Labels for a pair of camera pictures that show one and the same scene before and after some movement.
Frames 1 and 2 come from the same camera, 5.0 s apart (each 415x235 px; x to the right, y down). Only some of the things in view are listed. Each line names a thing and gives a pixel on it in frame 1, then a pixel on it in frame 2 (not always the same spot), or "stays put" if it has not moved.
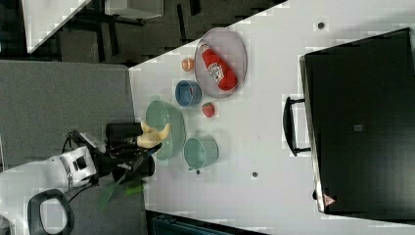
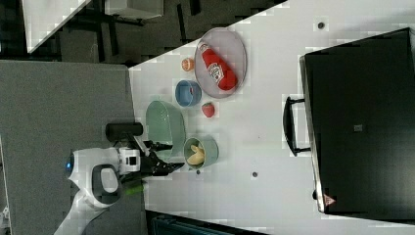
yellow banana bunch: [151, 137] -> [197, 158]
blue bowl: [188, 93] stays put
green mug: [200, 152] stays put
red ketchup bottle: [224, 77] stays put
